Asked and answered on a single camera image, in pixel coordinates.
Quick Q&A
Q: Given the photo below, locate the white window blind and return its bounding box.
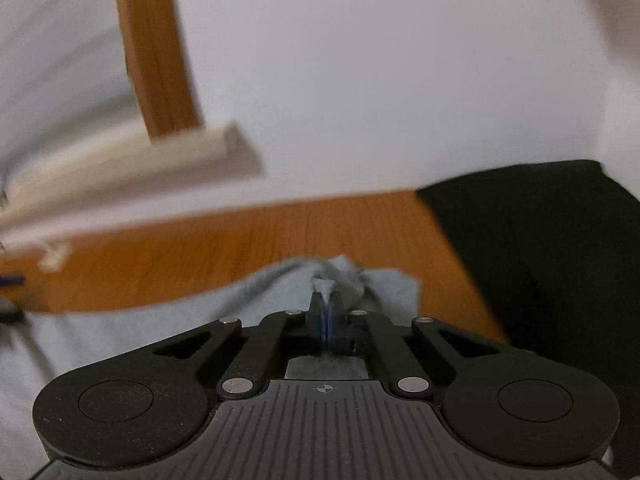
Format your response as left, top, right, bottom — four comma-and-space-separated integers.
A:
0, 0, 146, 196

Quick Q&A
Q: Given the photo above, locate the cream window sill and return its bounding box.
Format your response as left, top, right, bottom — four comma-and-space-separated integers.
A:
0, 120, 266, 256

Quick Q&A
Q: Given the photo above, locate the light grey fleece garment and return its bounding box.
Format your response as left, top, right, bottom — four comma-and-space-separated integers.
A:
0, 254, 421, 480

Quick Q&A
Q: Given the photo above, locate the white power strip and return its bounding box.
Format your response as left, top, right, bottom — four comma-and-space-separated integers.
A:
37, 240, 72, 274

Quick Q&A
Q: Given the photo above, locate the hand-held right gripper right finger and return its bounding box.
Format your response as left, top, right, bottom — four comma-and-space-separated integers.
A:
330, 291, 501, 402

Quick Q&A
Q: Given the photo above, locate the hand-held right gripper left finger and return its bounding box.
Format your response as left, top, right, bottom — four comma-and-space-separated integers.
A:
152, 291, 331, 401

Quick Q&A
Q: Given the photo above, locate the wooden window frame post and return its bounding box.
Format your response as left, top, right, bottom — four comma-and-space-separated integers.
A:
112, 0, 206, 141

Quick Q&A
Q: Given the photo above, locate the black cloth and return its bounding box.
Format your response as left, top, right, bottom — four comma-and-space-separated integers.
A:
415, 160, 640, 480

